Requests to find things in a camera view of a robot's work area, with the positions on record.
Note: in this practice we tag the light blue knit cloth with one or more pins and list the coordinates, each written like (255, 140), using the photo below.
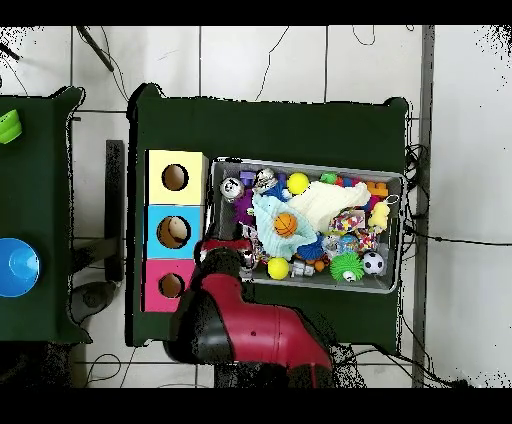
(272, 240)

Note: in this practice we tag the cream knit cloth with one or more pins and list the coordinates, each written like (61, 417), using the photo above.
(324, 204)

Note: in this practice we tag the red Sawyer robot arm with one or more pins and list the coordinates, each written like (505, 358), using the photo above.
(256, 332)

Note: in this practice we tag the wooden box with three holes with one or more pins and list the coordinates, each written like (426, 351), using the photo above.
(158, 192)

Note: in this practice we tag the clear mesh bin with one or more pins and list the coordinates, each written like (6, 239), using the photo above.
(395, 182)

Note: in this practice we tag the silver crushed can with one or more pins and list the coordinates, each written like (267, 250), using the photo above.
(232, 188)

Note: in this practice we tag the yellow ball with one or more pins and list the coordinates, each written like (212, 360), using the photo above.
(298, 183)
(278, 268)

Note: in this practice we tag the orange toy basketball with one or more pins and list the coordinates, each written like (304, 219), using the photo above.
(285, 224)

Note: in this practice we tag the black upright panel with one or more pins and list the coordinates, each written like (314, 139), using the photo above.
(115, 200)

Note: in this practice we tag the green spiky eyed ball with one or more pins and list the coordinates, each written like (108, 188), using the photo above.
(346, 266)

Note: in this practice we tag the dark green table cloth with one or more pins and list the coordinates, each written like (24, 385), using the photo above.
(272, 128)

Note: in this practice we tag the grey round base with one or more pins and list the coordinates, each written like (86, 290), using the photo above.
(92, 298)

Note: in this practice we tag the small soccer ball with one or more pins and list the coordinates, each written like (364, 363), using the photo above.
(373, 263)

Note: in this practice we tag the yellow sponge duck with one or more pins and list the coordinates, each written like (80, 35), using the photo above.
(379, 216)

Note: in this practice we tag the green covered side table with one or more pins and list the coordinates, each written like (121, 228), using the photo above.
(36, 192)

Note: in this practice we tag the blue bowl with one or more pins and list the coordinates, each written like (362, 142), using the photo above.
(18, 268)

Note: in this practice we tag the black tripod leg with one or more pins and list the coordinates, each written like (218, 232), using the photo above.
(96, 48)
(10, 52)

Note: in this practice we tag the green cup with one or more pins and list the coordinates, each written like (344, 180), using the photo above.
(8, 128)

